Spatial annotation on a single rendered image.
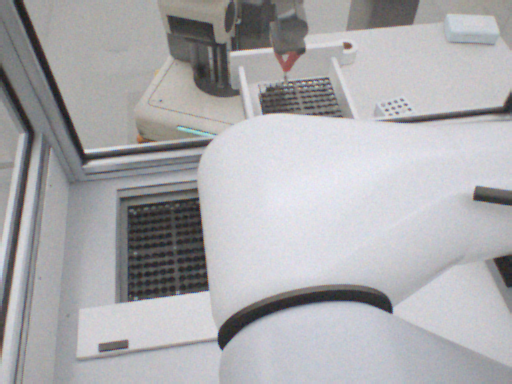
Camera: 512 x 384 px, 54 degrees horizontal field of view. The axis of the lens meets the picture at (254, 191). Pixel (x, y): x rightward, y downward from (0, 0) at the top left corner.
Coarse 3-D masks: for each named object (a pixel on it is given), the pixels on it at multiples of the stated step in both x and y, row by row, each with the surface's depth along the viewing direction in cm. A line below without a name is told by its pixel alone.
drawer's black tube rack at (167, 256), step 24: (144, 216) 102; (168, 216) 99; (192, 216) 103; (144, 240) 99; (168, 240) 95; (192, 240) 99; (144, 264) 92; (168, 264) 96; (192, 264) 92; (144, 288) 89; (168, 288) 89; (192, 288) 93
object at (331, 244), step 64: (256, 128) 30; (320, 128) 29; (384, 128) 29; (448, 128) 29; (256, 192) 27; (320, 192) 27; (384, 192) 26; (448, 192) 26; (256, 256) 25; (320, 256) 25; (384, 256) 25; (448, 256) 27; (256, 320) 25; (320, 320) 23; (384, 320) 24; (448, 320) 44
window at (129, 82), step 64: (64, 0) 70; (128, 0) 72; (192, 0) 73; (256, 0) 75; (320, 0) 76; (384, 0) 78; (448, 0) 80; (64, 64) 78; (128, 64) 80; (192, 64) 82; (256, 64) 84; (320, 64) 86; (384, 64) 89; (448, 64) 91; (128, 128) 91; (192, 128) 94
